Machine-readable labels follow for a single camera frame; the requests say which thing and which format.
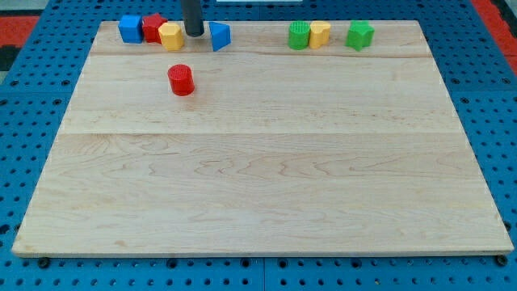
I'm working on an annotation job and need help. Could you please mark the yellow hexagon block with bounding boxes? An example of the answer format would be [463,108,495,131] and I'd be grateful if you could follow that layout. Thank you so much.
[158,23,184,51]

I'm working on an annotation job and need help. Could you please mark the red star block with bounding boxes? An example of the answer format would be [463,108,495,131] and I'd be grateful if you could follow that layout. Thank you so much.
[142,13,168,44]

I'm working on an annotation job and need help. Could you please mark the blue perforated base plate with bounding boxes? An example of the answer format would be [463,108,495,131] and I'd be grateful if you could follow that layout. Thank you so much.
[1,0,516,290]

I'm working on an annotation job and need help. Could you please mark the blue triangle block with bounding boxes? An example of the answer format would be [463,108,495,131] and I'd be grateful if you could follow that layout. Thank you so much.
[208,21,231,52]

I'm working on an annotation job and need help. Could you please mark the blue cube block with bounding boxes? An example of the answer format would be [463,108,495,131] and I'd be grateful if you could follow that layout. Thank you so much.
[118,15,143,44]

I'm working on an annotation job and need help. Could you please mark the red cylinder block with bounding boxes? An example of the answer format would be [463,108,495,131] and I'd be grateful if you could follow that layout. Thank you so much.
[167,64,195,96]

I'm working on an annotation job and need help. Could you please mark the wooden board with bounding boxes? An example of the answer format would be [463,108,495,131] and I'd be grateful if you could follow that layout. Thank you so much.
[12,20,514,258]

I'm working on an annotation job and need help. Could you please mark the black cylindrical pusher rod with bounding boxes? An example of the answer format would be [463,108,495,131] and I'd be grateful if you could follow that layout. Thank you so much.
[180,0,204,37]

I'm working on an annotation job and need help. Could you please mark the yellow heart block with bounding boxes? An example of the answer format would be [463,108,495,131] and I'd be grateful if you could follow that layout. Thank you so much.
[309,20,332,49]

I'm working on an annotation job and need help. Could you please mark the green cylinder block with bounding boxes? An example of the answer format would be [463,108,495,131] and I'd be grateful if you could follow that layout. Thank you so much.
[288,20,310,50]

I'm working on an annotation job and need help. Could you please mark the green star block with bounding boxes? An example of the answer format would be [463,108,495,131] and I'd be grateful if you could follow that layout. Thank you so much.
[345,20,375,51]

